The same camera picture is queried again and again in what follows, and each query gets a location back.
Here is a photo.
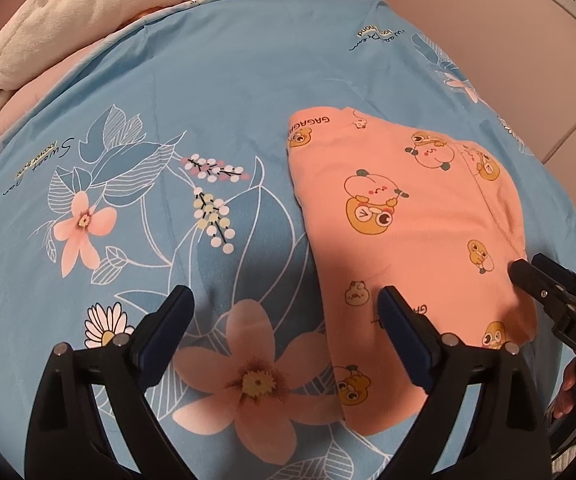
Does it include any pink quilt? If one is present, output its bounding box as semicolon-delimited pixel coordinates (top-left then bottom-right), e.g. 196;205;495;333
0;10;189;155

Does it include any white plush blanket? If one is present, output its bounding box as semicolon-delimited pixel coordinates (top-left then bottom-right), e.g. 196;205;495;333
0;0;209;124

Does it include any blue floral bed sheet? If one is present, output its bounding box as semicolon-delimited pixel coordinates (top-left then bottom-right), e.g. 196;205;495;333
0;0;576;480

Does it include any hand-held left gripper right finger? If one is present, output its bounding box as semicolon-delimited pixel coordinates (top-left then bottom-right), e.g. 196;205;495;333
377;286;554;480

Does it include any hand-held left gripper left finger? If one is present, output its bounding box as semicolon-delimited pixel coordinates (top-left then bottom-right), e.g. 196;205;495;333
24;285;196;480

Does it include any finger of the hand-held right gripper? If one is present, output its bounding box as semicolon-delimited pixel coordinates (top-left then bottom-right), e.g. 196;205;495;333
532;253;576;307
510;258;569;319

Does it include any pink cartoon print garment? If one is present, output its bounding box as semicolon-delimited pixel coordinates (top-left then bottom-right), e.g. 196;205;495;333
286;106;539;437

